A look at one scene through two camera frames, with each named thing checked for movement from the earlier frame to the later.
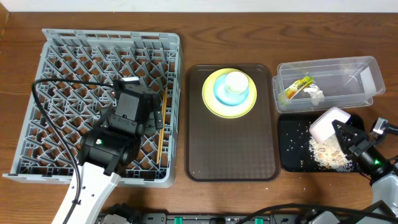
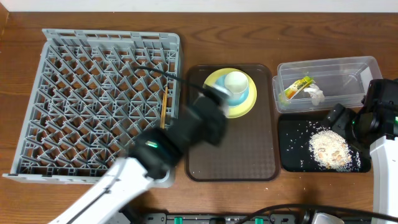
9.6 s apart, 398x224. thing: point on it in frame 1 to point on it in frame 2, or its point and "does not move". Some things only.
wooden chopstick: x=163 y=126 does not move
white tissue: x=317 y=95 does not move
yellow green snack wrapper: x=295 y=88 does not move
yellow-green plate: x=224 y=111 does not move
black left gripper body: x=146 y=94 to x=214 y=121
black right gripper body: x=358 y=144 to x=337 y=117
